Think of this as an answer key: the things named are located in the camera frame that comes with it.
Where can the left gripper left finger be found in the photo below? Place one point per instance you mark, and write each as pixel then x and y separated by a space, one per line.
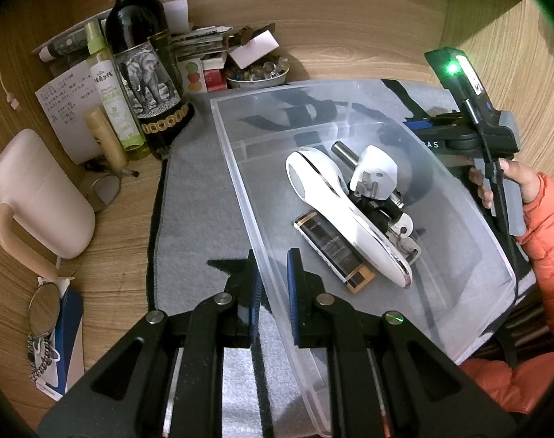
pixel 245 287

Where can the black and orange lighter box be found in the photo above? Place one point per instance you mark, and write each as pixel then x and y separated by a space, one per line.
pixel 337 252

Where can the white power adapter plug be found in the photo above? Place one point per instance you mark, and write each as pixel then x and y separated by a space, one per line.
pixel 375 176

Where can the green spray bottle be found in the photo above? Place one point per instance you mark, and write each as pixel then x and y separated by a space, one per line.
pixel 104 72

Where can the person's right hand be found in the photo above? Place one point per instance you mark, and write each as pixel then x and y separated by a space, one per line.
pixel 527 179

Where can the white handheld massager device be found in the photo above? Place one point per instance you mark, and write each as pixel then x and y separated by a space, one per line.
pixel 318 181

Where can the white handwritten note paper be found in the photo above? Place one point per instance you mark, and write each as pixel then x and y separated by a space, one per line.
pixel 65 101

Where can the orange jacket sleeve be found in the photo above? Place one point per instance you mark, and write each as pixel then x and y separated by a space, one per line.
pixel 519 389

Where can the white bowl of beads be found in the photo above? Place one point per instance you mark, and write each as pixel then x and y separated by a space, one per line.
pixel 267 72

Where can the round mirror with chain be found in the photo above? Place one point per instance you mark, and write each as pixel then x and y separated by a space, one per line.
pixel 43 314

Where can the traffic light card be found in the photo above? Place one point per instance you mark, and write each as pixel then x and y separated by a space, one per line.
pixel 193 75

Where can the clear plastic storage bin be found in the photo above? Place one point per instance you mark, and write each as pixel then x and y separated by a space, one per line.
pixel 462 282

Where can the grey rug with black letters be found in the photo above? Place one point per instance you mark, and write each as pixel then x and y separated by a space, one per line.
pixel 225 194

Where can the round eyeglasses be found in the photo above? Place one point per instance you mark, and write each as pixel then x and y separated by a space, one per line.
pixel 101 183

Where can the silver metal cylinder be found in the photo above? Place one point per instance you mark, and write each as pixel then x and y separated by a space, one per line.
pixel 345 154

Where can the stack of books and papers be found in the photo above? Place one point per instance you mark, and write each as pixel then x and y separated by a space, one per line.
pixel 212 45

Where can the blue and white booklet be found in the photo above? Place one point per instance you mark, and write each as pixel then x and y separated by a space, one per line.
pixel 60 377

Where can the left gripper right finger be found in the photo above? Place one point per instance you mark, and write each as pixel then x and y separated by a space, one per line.
pixel 307 328

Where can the white small cardboard box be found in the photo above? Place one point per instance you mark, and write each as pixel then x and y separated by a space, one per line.
pixel 257 47

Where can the pink mug with handle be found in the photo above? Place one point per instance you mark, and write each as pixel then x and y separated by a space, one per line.
pixel 36 193

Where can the dark wine bottle elephant label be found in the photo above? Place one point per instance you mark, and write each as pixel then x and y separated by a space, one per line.
pixel 138 33

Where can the small beige tube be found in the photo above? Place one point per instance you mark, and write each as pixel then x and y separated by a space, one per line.
pixel 101 129

